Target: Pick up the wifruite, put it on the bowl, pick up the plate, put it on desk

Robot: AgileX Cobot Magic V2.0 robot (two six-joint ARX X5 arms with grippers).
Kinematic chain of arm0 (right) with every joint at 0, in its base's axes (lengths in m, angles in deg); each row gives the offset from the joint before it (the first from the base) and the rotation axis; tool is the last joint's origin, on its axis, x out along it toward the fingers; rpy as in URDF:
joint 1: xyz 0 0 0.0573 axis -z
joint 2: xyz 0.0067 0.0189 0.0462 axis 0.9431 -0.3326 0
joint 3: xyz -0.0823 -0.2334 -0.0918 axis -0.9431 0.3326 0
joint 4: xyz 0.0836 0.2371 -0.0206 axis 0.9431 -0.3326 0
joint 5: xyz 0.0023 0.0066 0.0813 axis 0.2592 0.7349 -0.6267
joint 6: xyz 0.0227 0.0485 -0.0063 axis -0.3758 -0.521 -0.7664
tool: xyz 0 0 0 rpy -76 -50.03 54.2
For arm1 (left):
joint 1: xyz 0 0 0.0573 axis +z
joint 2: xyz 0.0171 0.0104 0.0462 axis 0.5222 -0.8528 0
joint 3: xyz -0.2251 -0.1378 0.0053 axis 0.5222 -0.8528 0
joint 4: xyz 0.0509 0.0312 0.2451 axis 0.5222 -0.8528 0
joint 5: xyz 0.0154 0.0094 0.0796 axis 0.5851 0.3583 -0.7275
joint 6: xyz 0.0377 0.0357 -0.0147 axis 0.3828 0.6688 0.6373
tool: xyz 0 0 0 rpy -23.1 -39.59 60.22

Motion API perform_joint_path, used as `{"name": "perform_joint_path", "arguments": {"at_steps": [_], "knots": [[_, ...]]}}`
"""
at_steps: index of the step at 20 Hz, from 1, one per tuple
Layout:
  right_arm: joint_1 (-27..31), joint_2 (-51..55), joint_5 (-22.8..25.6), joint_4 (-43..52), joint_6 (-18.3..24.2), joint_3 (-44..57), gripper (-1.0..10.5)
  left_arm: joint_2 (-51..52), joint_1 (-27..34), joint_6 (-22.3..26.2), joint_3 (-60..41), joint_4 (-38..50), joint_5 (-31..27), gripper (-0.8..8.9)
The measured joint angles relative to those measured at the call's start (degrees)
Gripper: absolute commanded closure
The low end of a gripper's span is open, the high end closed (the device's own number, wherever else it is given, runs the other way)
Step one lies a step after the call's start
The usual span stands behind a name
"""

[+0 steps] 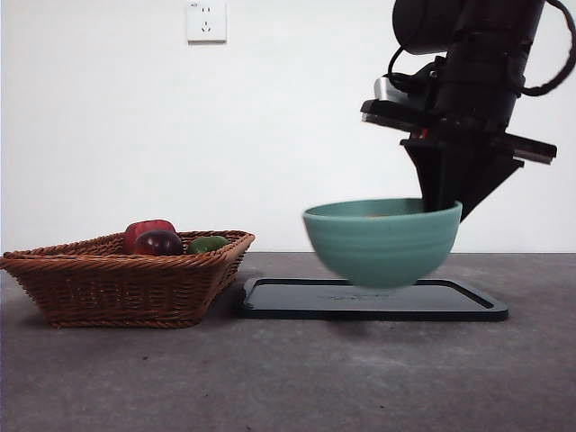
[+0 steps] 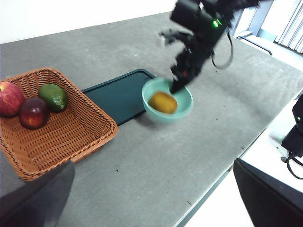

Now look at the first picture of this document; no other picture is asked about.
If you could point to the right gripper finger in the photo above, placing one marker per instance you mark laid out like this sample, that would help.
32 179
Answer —
472 180
429 175

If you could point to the teal ribbed bowl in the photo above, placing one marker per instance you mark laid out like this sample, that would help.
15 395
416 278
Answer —
382 252

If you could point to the black rectangular tray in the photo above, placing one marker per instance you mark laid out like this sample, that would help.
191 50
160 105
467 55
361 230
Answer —
279 299

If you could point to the green fruit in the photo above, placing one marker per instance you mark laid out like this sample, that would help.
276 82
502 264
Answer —
204 245

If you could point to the dark purple round fruit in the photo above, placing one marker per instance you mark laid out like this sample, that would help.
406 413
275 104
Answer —
158 243

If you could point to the red bell pepper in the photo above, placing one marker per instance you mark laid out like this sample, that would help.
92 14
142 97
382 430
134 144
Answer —
144 227

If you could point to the brown wicker basket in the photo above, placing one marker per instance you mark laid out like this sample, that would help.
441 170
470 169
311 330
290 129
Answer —
112 292

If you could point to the right wrist grey camera box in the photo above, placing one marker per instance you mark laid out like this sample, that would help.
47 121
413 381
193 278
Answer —
387 90

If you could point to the white wall power socket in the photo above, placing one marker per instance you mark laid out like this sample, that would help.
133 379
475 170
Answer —
206 22

